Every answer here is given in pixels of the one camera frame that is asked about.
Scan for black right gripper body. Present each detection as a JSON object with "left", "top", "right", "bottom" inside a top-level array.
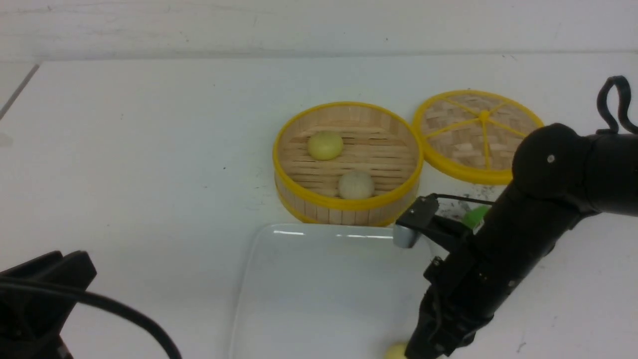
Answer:
[{"left": 404, "top": 234, "right": 529, "bottom": 359}]

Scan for yellow steamed bun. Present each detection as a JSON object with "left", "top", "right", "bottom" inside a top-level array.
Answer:
[
  {"left": 383, "top": 343, "right": 407, "bottom": 359},
  {"left": 306, "top": 131, "right": 344, "bottom": 161}
]

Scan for white steamed bun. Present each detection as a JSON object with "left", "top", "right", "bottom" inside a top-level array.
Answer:
[{"left": 337, "top": 171, "right": 375, "bottom": 200}]

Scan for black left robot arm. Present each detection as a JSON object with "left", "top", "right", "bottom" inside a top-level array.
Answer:
[{"left": 0, "top": 251, "right": 97, "bottom": 359}]

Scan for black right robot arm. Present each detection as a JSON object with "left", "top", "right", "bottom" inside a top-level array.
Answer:
[{"left": 396, "top": 124, "right": 638, "bottom": 359}]

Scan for white rectangular plate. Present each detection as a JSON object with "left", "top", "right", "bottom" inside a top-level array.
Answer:
[{"left": 229, "top": 223, "right": 433, "bottom": 359}]

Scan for green cube block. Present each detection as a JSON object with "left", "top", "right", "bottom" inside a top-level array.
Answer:
[{"left": 461, "top": 205, "right": 491, "bottom": 230}]

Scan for yellow-rimmed bamboo steamer lid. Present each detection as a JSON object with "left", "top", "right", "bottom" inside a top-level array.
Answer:
[{"left": 412, "top": 89, "right": 544, "bottom": 185}]

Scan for yellow-rimmed bamboo steamer basket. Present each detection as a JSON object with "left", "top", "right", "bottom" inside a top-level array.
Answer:
[{"left": 273, "top": 102, "right": 424, "bottom": 226}]

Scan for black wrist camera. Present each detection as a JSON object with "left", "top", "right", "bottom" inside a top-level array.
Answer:
[{"left": 393, "top": 193, "right": 470, "bottom": 252}]

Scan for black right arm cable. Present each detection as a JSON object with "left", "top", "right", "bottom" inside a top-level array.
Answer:
[{"left": 597, "top": 76, "right": 638, "bottom": 135}]

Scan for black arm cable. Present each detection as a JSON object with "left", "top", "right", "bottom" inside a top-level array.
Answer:
[
  {"left": 0, "top": 282, "right": 183, "bottom": 359},
  {"left": 597, "top": 76, "right": 638, "bottom": 135}
]

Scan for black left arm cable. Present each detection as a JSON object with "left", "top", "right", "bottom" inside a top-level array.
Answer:
[{"left": 0, "top": 282, "right": 183, "bottom": 359}]

